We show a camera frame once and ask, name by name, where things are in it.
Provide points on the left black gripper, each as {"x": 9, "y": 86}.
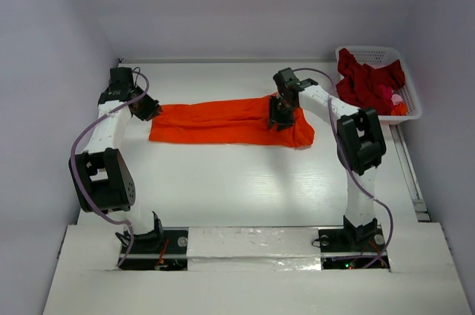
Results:
{"x": 150, "y": 111}

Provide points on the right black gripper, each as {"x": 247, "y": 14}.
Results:
{"x": 280, "y": 117}

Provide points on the orange t shirt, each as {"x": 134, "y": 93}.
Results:
{"x": 242, "y": 121}

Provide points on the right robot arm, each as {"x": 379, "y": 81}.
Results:
{"x": 360, "y": 148}

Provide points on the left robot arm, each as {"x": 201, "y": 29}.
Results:
{"x": 101, "y": 178}

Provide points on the dark red t shirt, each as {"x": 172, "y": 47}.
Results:
{"x": 360, "y": 83}

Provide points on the pink cloth in basket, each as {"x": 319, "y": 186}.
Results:
{"x": 389, "y": 96}

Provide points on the white plastic basket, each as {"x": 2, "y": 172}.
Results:
{"x": 379, "y": 57}

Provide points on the small orange cloth in basket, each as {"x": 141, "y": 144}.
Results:
{"x": 399, "y": 110}

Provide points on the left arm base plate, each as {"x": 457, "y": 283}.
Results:
{"x": 150, "y": 253}

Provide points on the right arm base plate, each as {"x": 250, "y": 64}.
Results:
{"x": 338, "y": 252}

